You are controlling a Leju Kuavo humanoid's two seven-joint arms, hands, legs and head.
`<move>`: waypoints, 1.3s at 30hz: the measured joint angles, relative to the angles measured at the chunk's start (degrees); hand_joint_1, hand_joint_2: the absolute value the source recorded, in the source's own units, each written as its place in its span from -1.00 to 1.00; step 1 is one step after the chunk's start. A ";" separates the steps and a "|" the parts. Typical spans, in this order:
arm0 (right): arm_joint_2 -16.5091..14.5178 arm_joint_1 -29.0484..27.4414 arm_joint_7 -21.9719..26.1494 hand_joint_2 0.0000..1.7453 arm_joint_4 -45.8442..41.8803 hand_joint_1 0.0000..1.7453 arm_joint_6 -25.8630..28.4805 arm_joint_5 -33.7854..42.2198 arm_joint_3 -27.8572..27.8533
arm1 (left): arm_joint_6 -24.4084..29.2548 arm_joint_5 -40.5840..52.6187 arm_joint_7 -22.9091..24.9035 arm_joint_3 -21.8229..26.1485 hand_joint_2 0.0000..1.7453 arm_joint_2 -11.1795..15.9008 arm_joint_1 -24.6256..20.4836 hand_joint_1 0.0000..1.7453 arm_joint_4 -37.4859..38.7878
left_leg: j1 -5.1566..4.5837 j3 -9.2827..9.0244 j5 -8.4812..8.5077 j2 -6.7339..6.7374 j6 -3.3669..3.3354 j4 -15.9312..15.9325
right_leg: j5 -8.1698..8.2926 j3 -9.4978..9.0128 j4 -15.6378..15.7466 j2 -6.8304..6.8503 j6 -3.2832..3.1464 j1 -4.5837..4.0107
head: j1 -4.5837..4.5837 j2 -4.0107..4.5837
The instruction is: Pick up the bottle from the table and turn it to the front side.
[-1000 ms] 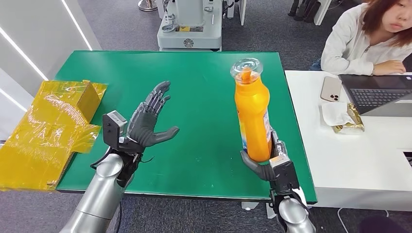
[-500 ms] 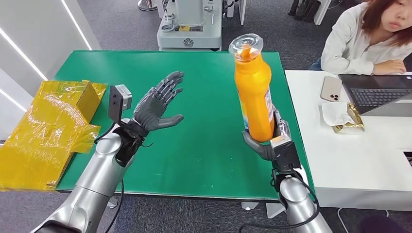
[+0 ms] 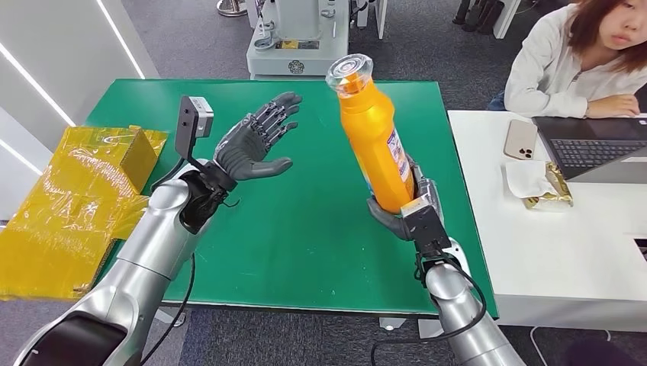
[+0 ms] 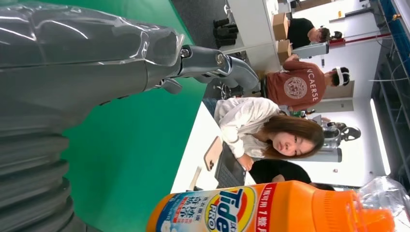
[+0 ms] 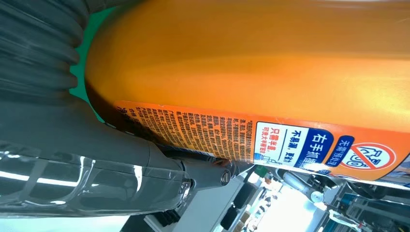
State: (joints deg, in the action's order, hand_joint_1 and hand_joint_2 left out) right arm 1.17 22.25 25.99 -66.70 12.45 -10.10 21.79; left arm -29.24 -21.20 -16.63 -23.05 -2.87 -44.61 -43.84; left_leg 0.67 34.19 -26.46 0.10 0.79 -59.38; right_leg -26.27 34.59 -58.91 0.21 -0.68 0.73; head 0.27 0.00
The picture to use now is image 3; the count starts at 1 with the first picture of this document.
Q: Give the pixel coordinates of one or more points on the grey table foot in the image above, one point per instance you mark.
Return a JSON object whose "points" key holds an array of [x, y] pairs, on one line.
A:
{"points": [[390, 323]]}

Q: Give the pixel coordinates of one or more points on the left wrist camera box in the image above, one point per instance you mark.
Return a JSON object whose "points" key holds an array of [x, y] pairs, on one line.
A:
{"points": [[194, 121]]}

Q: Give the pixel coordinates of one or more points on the beige smartphone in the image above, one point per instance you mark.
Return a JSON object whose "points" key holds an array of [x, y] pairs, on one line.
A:
{"points": [[520, 137]]}

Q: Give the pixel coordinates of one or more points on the white table leg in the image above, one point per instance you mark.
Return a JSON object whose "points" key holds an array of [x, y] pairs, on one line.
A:
{"points": [[169, 317]]}

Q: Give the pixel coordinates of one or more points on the white panel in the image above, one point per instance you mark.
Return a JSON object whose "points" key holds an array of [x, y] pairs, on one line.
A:
{"points": [[379, 15]]}

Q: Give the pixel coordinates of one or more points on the gold foil wrapper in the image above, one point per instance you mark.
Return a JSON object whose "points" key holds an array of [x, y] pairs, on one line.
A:
{"points": [[558, 189]]}

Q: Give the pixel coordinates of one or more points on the grey machine base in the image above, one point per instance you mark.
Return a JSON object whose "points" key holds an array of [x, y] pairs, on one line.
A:
{"points": [[298, 55]]}

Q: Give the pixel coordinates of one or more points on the white desk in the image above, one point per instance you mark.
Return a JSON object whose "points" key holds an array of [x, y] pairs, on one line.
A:
{"points": [[556, 252]]}

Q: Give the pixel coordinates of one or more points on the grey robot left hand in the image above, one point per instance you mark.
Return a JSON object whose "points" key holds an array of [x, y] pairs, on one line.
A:
{"points": [[247, 146]]}

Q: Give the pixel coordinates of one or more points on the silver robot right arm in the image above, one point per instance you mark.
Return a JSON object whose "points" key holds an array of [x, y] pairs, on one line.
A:
{"points": [[465, 323]]}

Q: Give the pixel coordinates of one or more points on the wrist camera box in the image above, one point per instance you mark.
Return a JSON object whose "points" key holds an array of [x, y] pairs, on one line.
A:
{"points": [[194, 121], [427, 230]]}

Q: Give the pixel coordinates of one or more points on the black chair legs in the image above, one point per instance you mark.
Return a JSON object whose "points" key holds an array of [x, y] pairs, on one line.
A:
{"points": [[477, 12]]}

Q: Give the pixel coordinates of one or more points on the white paper napkin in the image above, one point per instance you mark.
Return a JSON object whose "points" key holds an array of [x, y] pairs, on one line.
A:
{"points": [[525, 178]]}

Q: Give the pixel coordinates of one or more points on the person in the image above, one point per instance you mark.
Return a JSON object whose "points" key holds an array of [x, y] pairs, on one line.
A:
{"points": [[551, 76]]}

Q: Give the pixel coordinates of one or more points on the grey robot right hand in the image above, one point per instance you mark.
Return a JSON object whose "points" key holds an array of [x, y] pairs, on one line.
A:
{"points": [[389, 225]]}

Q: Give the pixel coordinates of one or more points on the green table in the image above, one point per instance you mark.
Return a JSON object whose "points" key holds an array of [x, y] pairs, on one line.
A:
{"points": [[303, 227]]}

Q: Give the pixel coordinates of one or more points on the yellow taped cardboard box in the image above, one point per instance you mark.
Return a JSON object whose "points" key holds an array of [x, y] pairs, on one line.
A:
{"points": [[65, 212]]}

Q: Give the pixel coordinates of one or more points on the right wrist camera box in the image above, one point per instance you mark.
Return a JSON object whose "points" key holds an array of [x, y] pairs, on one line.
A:
{"points": [[427, 230]]}

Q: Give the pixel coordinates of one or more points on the orange plastic bottle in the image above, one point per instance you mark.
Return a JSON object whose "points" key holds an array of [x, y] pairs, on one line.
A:
{"points": [[374, 141]]}

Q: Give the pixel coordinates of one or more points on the dark laptop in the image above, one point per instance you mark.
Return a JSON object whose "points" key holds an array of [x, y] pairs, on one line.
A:
{"points": [[591, 146]]}

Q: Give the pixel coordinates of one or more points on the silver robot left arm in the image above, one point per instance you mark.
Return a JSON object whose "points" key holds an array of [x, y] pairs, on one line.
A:
{"points": [[141, 262]]}

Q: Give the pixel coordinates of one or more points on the white furniture leg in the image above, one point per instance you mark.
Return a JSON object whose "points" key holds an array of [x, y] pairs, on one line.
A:
{"points": [[505, 17]]}

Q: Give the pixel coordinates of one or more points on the chrome stand base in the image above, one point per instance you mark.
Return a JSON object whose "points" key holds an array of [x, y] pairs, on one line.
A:
{"points": [[231, 7]]}

